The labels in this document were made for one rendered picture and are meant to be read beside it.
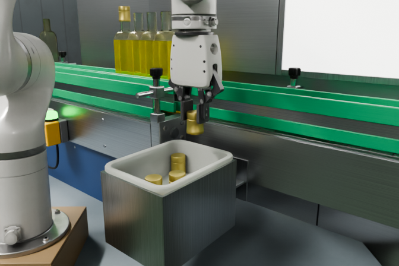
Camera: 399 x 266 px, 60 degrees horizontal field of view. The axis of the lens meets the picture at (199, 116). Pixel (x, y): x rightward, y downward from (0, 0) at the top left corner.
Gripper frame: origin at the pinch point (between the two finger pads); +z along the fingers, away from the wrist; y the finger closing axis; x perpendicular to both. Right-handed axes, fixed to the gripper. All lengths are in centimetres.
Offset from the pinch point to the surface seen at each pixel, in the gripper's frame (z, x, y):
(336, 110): -1.1, -13.8, -23.2
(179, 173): 12.1, 4.2, 0.7
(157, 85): -3.6, -2.4, 13.1
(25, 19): -26, -102, 293
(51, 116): 9, 2, 55
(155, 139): 9.4, -2.2, 14.1
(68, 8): -36, -129, 263
